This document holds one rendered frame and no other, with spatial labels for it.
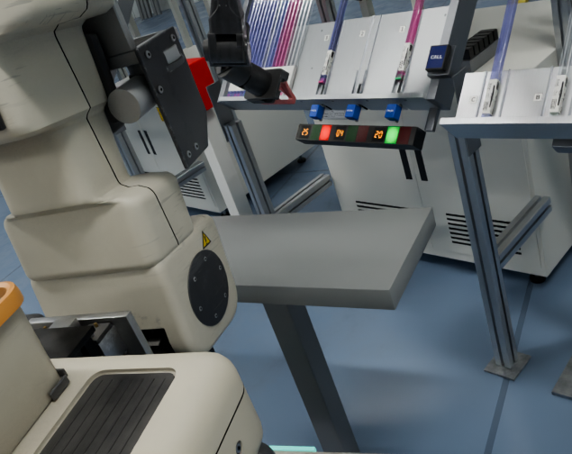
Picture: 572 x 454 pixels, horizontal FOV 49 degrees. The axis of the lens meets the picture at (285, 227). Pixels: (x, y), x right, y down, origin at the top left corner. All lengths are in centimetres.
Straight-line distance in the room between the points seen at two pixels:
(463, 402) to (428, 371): 14
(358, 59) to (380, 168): 54
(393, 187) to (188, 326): 121
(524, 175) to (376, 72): 49
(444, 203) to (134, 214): 122
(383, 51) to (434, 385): 82
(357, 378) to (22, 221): 110
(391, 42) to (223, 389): 99
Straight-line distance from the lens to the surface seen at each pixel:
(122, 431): 57
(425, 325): 183
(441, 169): 178
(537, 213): 161
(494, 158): 168
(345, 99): 140
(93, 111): 78
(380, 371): 172
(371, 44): 145
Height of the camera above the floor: 115
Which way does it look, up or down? 27 degrees down
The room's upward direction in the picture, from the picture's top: 20 degrees counter-clockwise
